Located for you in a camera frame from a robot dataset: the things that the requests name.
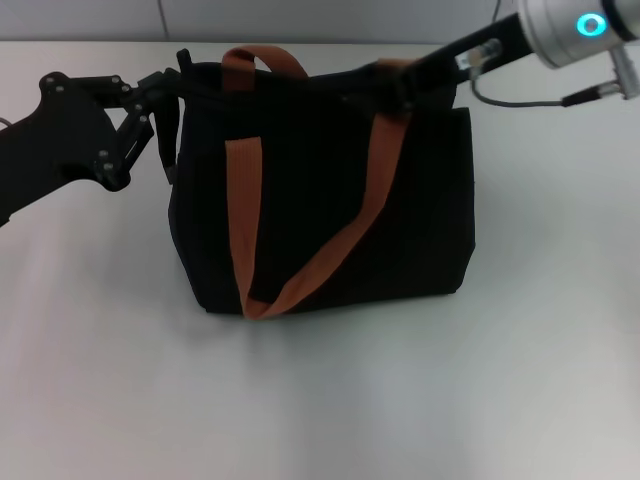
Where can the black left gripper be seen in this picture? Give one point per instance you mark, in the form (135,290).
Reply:
(60,125)

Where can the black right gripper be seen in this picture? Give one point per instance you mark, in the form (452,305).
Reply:
(440,67)

